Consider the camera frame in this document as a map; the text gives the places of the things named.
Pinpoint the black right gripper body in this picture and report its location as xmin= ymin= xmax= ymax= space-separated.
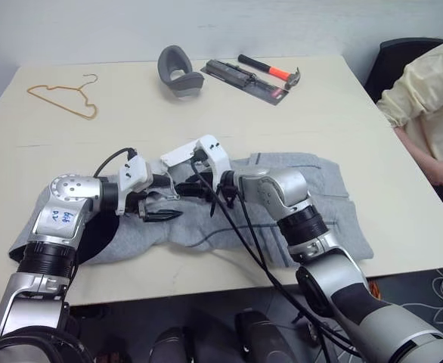
xmin=189 ymin=163 xmax=223 ymax=203

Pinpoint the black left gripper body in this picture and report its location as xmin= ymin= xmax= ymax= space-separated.
xmin=124 ymin=173 xmax=169 ymax=221

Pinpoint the grey zip jacket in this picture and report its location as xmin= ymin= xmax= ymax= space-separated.
xmin=8 ymin=151 xmax=374 ymax=270

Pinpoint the person in pale yellow jacket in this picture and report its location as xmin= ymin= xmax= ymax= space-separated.
xmin=376 ymin=35 xmax=443 ymax=164

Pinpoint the black packaged tool card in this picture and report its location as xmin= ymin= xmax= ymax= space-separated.
xmin=200 ymin=58 xmax=291 ymax=106

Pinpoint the grey curved plastic holder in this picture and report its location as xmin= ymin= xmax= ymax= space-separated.
xmin=157 ymin=45 xmax=206 ymax=101

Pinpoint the dark rounded shape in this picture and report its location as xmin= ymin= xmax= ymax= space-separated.
xmin=234 ymin=309 xmax=296 ymax=363
xmin=150 ymin=326 xmax=193 ymax=363

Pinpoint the black office chair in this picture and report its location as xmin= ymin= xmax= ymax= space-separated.
xmin=364 ymin=37 xmax=443 ymax=104

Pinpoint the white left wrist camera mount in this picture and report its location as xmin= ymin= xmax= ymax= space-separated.
xmin=116 ymin=156 xmax=155 ymax=217

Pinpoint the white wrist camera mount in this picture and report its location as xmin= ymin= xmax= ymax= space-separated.
xmin=116 ymin=156 xmax=155 ymax=217
xmin=160 ymin=134 xmax=233 ymax=191

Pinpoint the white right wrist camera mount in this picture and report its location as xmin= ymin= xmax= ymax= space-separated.
xmin=160 ymin=134 xmax=233 ymax=191

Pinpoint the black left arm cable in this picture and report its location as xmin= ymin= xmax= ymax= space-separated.
xmin=92 ymin=147 xmax=138 ymax=179

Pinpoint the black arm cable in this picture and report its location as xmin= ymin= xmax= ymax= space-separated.
xmin=190 ymin=150 xmax=361 ymax=358
xmin=92 ymin=147 xmax=138 ymax=179

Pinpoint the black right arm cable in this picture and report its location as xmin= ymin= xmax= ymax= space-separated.
xmin=190 ymin=150 xmax=361 ymax=358

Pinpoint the gold wire clothes hanger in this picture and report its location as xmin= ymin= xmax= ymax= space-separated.
xmin=26 ymin=73 xmax=100 ymax=122

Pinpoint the hammer with orange black handle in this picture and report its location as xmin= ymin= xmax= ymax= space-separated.
xmin=237 ymin=54 xmax=302 ymax=92

